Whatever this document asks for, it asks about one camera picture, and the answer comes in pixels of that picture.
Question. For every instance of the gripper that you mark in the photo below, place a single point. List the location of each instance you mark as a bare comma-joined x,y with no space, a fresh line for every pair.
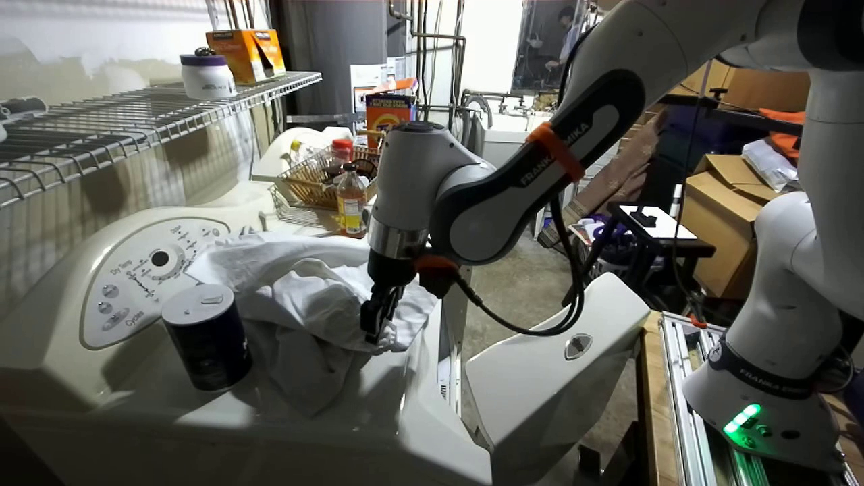
391,268

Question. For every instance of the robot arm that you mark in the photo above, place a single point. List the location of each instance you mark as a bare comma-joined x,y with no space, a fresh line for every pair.
776,317

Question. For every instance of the white cloth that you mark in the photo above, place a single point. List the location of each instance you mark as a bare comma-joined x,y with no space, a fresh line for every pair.
297,290

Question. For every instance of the bottle of yellow liquid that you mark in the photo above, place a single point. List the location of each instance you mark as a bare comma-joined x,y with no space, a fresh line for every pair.
351,206

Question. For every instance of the bottle with red cap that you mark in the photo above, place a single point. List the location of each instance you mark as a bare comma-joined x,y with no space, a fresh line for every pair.
341,154

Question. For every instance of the dryer door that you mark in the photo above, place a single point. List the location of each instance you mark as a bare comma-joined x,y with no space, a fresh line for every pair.
540,378

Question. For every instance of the dark canister with white lid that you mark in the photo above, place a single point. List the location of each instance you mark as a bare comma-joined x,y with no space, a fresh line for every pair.
209,344

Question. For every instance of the orange and blue box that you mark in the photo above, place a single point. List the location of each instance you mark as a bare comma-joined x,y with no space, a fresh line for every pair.
385,111

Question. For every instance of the white utility sink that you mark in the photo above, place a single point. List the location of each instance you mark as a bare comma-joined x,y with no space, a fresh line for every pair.
503,138

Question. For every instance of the dryer knob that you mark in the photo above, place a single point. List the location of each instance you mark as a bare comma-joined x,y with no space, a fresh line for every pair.
160,258

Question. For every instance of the orange carton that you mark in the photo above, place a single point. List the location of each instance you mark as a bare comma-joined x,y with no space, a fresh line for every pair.
246,57

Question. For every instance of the black stool with white plate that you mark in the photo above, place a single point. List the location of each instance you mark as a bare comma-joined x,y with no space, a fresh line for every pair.
658,226

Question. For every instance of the white jar with purple lid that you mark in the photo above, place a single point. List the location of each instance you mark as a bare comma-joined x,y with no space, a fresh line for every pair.
206,77

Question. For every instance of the white clothes dryer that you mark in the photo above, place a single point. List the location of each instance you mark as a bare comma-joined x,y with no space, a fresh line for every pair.
101,405

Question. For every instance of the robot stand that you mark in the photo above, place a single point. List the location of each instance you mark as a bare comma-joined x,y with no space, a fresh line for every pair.
682,405

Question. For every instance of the person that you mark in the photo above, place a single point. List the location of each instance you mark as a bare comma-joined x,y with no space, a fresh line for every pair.
565,37

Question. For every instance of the stack of cardboard boxes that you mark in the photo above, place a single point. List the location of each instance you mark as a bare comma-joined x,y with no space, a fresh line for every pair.
725,216

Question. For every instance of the white plastic bag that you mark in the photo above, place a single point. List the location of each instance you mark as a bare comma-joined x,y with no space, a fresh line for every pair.
769,162

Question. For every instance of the orange cloth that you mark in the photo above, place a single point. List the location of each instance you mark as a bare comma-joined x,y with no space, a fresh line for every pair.
783,131

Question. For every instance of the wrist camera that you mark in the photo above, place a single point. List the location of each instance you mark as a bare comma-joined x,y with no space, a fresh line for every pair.
439,280

